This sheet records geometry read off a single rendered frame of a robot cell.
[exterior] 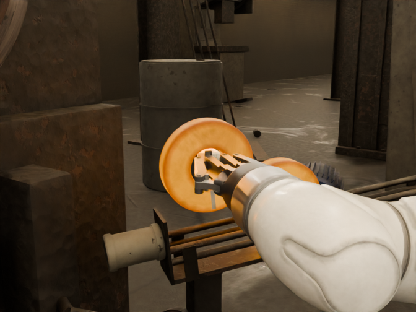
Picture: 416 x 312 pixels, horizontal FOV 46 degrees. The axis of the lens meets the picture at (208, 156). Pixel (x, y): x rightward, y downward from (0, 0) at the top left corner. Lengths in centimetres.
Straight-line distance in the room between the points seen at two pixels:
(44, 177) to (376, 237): 48
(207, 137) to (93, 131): 25
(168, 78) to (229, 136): 243
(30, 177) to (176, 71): 250
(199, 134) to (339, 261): 39
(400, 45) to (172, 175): 242
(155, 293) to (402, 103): 181
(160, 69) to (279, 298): 176
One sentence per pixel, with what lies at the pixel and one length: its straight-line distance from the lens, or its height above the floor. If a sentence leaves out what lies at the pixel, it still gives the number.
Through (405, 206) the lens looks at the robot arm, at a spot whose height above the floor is 82.
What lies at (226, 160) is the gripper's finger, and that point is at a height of 82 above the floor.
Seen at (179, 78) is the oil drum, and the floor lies 78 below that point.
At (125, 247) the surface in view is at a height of 68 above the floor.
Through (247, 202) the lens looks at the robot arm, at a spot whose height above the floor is 82.
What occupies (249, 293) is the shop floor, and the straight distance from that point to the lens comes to 206.
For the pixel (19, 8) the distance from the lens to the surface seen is 71.
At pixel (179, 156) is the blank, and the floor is 82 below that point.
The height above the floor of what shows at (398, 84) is 76.
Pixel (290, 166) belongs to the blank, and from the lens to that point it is 83.
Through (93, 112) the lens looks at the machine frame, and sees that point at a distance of 91.
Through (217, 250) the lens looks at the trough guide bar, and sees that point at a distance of 80.
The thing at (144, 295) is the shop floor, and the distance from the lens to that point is 205.
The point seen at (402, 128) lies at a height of 51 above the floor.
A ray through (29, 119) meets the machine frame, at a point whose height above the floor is 87.
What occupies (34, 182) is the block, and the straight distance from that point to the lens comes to 73.
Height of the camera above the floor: 99
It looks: 13 degrees down
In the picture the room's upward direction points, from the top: straight up
